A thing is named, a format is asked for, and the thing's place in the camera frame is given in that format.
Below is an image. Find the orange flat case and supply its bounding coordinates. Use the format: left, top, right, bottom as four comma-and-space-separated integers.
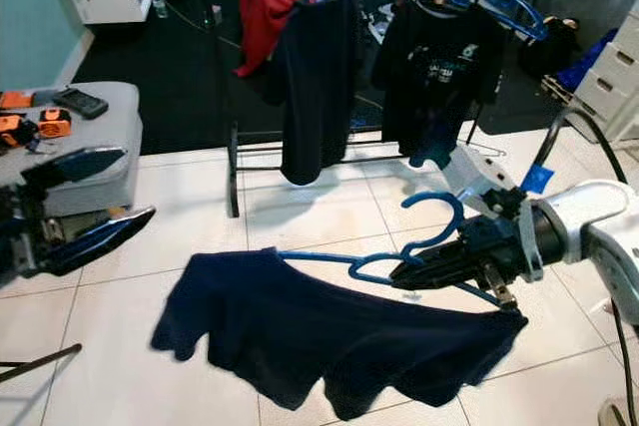
0, 92, 33, 111

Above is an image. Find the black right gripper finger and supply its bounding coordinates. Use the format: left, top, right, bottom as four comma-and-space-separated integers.
404, 242, 482, 269
389, 260, 482, 293

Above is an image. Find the black floor mat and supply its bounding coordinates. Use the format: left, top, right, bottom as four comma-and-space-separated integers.
75, 0, 575, 148

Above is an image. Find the grey cushioned bench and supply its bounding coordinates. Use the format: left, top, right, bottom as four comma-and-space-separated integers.
0, 82, 143, 219

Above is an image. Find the grey plastic hanger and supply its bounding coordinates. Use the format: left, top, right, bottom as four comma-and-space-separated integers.
414, 0, 460, 13

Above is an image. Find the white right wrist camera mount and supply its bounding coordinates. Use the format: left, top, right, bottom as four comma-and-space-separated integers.
444, 142, 555, 282

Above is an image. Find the black bag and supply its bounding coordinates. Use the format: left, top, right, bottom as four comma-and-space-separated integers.
519, 17, 580, 78

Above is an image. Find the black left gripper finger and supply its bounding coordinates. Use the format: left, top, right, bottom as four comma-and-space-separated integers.
20, 144, 131, 195
58, 205, 159, 279

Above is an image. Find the black remote control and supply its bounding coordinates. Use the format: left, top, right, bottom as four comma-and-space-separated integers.
53, 87, 109, 120

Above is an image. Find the black t-shirt teal print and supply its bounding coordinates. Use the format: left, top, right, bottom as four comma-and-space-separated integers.
371, 0, 510, 170

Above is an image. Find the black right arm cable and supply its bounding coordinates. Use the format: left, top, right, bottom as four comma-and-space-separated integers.
529, 107, 639, 426

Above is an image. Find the white drawer cabinet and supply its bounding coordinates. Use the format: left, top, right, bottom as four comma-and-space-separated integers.
564, 2, 639, 143

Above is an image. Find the white shoe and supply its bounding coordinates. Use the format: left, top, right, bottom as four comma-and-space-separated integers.
369, 2, 395, 43

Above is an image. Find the blue fabric bundle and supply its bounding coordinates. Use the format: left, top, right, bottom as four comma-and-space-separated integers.
554, 27, 620, 93

